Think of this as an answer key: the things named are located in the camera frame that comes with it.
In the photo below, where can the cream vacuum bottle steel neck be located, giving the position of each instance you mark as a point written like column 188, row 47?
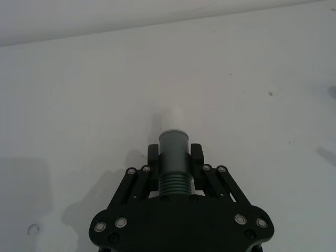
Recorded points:
column 173, row 162

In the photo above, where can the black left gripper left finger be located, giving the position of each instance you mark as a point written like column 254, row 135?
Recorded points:
column 131, row 189

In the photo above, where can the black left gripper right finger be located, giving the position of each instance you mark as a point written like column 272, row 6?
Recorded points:
column 223, row 186

